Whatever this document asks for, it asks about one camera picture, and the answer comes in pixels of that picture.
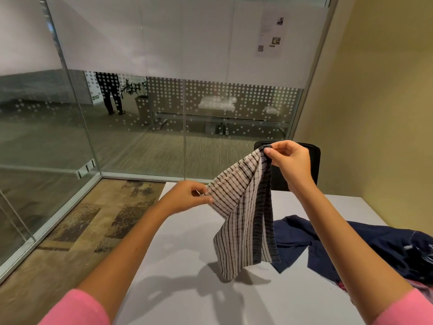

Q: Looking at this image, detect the person's left hand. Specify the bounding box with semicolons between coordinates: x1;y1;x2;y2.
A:
157;181;214;217

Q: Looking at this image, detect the white background table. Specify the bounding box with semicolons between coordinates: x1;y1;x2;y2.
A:
198;95;237;111

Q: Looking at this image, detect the person's left forearm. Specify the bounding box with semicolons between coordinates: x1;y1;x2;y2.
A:
77;203;171;322

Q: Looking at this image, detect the metal glass door bracket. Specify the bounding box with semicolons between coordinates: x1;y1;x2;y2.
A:
76;158;97;180

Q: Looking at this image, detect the person's left pink sleeve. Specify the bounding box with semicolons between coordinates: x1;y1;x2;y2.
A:
38;289;111;325

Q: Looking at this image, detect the person's right pink sleeve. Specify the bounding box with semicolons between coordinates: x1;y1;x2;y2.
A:
372;288;433;325

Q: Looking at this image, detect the person's right hand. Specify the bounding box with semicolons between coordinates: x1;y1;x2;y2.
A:
263;140;317;197

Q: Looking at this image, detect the person's pink sleeve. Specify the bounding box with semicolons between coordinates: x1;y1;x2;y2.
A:
38;289;111;325
372;288;433;325

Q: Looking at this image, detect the person's right forearm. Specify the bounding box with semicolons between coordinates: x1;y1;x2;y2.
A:
293;186;415;324

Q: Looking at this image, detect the paper notice on glass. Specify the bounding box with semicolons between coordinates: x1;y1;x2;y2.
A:
255;11;287;60

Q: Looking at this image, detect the potted green plant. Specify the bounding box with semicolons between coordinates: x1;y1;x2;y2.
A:
121;79;150;124

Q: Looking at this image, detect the navy blue hoodie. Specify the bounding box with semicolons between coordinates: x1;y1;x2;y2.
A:
270;215;433;285

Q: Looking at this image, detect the striped knit top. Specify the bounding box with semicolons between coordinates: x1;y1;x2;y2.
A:
205;144;281;282

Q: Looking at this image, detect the black mesh office chair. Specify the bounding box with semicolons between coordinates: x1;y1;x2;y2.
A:
253;141;321;192

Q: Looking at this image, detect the mauve striped t-shirt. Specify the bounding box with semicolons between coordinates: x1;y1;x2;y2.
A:
411;280;433;305

